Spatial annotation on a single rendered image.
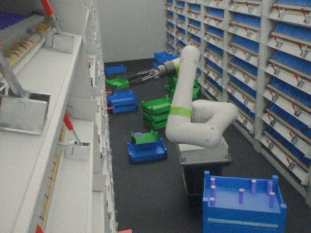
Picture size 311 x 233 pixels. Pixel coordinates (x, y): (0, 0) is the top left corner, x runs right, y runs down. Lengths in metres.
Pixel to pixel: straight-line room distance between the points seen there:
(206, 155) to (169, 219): 0.45
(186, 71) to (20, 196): 1.54
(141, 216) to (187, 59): 1.01
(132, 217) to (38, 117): 1.87
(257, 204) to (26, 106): 1.26
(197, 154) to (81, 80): 1.38
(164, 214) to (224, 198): 0.73
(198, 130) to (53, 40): 1.17
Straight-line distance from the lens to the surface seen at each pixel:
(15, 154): 0.20
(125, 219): 2.06
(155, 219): 2.04
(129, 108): 3.51
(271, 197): 1.38
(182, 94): 1.64
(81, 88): 0.69
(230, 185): 1.47
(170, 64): 1.82
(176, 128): 1.59
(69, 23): 0.66
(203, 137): 1.54
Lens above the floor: 1.36
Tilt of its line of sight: 20 degrees down
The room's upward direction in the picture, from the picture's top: 4 degrees counter-clockwise
